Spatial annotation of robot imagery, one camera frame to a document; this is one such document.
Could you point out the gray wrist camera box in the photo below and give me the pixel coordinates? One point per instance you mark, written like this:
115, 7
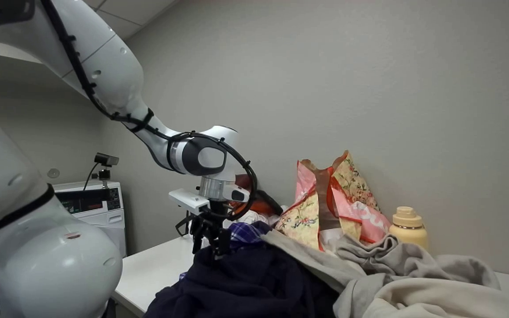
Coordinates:
189, 201

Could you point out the navy blue garment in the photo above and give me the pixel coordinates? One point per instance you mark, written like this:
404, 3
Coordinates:
236, 282

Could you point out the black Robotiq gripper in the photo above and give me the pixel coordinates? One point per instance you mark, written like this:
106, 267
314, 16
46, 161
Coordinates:
214, 215

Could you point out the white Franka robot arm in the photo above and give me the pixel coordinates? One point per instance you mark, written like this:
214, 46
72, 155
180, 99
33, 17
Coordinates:
42, 265

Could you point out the gray fleece garment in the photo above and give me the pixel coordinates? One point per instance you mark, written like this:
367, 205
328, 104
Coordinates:
360, 252

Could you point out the pink floral tote bag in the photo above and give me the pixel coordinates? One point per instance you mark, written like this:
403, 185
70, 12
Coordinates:
312, 212

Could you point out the black camera on stand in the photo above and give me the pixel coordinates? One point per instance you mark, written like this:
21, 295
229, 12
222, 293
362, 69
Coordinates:
106, 159

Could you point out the cream beige sweatshirt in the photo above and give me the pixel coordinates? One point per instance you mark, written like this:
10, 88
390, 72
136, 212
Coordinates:
431, 293

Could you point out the yellow bottle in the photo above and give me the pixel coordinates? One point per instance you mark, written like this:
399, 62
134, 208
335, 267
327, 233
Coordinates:
408, 226

